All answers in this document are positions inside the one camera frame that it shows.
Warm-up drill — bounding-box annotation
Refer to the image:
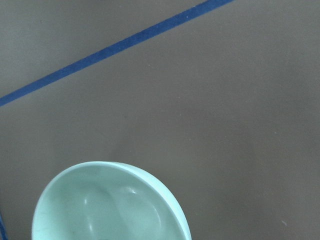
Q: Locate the green bowl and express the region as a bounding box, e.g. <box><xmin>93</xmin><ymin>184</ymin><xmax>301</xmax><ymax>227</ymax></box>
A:
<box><xmin>31</xmin><ymin>161</ymin><xmax>192</xmax><ymax>240</ymax></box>

